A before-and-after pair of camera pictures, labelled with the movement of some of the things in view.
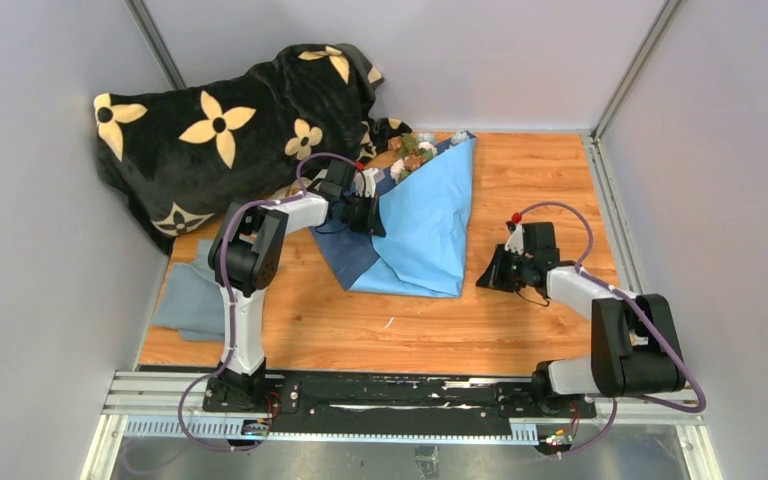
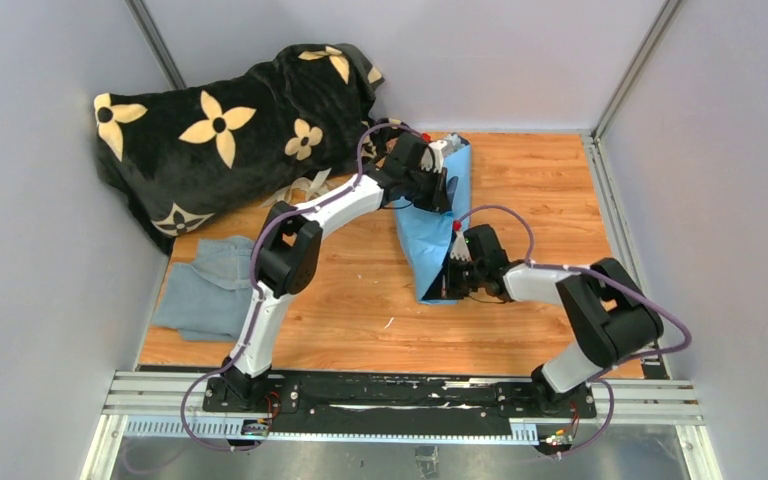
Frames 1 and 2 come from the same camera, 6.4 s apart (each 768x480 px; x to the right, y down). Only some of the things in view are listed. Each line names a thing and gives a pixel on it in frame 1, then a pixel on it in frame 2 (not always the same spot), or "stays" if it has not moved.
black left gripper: x=372 y=224 → x=440 y=200
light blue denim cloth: x=191 y=299 stays
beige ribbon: x=288 y=189 stays
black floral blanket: x=183 y=156 stays
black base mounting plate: x=412 y=402 stays
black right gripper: x=494 y=276 → x=452 y=291
